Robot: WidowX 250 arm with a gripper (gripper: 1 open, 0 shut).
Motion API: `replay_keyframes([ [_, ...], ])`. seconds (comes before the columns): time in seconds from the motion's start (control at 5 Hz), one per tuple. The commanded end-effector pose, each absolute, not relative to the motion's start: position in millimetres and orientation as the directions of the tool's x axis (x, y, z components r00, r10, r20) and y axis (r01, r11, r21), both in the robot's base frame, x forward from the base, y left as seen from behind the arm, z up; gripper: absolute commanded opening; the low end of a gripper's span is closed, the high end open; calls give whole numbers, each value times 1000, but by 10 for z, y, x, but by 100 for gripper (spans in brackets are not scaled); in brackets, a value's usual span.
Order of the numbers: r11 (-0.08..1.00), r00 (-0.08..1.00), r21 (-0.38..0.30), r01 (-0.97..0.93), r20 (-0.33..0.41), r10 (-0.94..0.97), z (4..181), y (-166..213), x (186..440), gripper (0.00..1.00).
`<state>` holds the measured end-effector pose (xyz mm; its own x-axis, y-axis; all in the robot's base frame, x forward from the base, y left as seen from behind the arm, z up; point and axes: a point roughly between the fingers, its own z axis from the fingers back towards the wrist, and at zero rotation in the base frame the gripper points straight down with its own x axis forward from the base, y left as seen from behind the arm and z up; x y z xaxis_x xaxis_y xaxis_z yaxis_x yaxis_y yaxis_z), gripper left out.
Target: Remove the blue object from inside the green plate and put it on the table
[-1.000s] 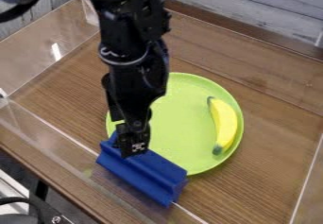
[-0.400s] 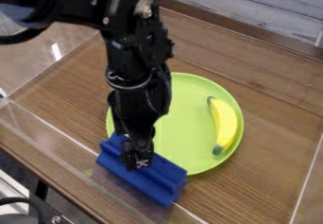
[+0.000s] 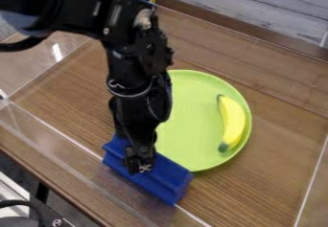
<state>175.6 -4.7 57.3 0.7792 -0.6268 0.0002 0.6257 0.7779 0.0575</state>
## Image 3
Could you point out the yellow toy banana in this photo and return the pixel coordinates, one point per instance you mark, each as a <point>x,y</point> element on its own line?
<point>234,122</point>

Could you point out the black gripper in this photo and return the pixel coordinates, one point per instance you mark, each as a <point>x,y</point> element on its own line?
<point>136,117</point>

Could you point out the green plate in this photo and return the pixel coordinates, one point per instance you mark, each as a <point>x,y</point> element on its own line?
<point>190,135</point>

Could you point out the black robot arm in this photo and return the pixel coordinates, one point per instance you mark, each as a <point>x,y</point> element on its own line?
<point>126,26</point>

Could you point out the blue plastic block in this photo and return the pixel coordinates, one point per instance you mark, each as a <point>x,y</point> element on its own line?
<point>166,181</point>

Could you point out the clear acrylic front wall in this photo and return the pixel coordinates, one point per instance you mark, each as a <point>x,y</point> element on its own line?
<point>71,168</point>

